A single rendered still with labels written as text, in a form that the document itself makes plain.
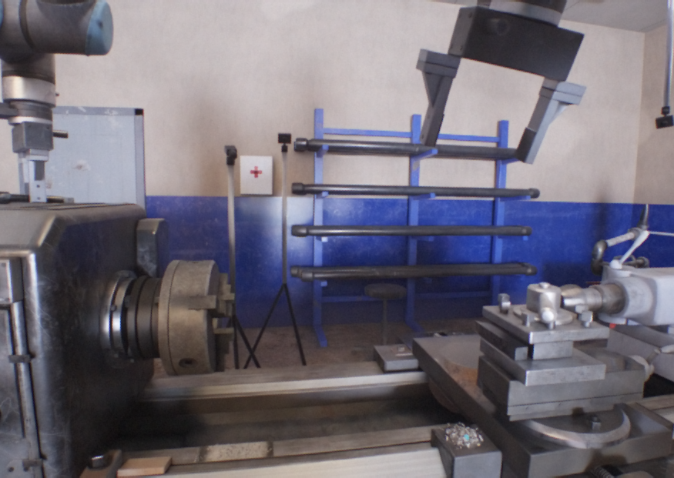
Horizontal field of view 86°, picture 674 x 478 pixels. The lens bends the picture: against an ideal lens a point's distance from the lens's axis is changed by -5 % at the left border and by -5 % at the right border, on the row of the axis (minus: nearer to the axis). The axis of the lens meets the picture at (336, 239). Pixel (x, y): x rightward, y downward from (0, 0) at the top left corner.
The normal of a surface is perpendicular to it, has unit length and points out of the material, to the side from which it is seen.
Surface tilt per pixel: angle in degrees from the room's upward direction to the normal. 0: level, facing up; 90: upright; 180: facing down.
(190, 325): 81
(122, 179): 90
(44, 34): 129
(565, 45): 114
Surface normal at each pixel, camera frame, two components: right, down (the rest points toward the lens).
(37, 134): 0.76, 0.08
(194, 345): 0.17, 0.29
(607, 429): 0.01, -0.99
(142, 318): 0.17, -0.15
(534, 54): 0.08, 0.50
